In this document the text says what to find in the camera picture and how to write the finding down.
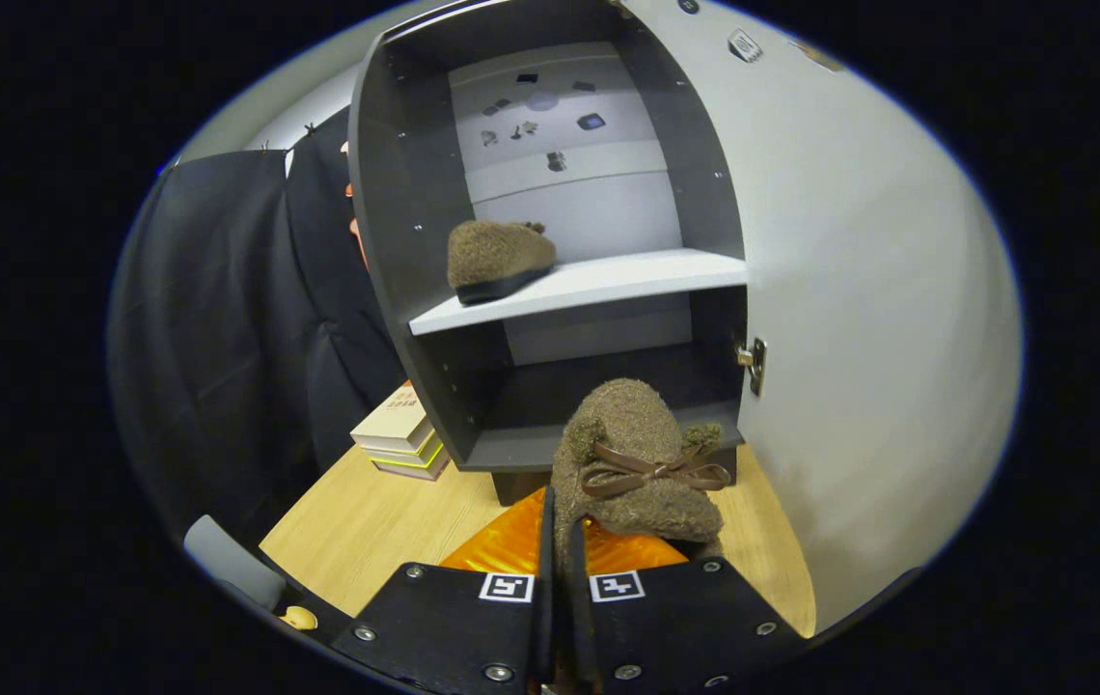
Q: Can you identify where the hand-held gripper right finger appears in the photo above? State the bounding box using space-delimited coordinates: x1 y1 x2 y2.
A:
564 516 813 694

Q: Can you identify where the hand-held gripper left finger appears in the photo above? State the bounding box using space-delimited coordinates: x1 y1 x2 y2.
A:
330 486 559 695

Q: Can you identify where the brown fuzzy shoe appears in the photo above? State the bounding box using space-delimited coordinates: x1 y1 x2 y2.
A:
446 220 559 307
550 378 734 570

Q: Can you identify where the beige shoe cabinet door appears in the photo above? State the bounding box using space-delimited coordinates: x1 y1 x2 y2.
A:
622 0 1024 638

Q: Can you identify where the metal door hinge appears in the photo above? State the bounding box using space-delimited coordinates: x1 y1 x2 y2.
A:
735 337 769 398

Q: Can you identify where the white cabinet shelf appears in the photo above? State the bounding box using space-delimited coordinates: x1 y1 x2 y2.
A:
408 248 749 337

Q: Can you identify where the yellow edged book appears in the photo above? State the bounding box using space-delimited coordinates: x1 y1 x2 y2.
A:
362 430 452 482

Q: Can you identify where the beige cover book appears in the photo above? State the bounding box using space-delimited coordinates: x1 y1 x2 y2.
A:
349 381 432 455

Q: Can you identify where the grey chair backrest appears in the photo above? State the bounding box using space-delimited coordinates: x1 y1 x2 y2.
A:
183 514 288 611

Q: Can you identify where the black backdrop cloth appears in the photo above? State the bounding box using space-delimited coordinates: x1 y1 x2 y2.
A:
109 106 406 551

